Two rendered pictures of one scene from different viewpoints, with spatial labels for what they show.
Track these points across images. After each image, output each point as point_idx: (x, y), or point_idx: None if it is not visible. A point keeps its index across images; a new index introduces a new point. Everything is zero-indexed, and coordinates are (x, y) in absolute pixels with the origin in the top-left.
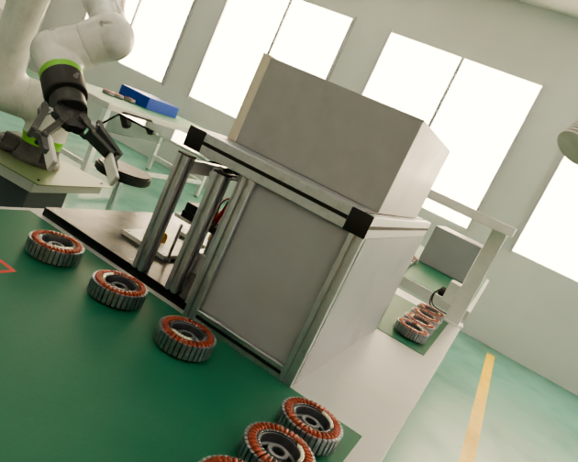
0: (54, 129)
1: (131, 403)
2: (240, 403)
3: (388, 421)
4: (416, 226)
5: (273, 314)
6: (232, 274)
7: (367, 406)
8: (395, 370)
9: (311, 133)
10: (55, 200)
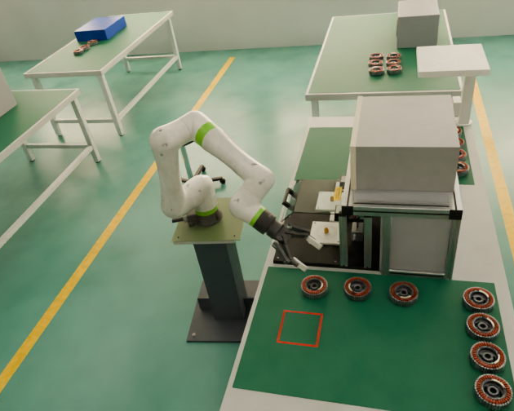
0: (290, 251)
1: (424, 342)
2: (447, 308)
3: (495, 261)
4: None
5: (428, 258)
6: (398, 251)
7: (482, 259)
8: (473, 216)
9: (399, 172)
10: None
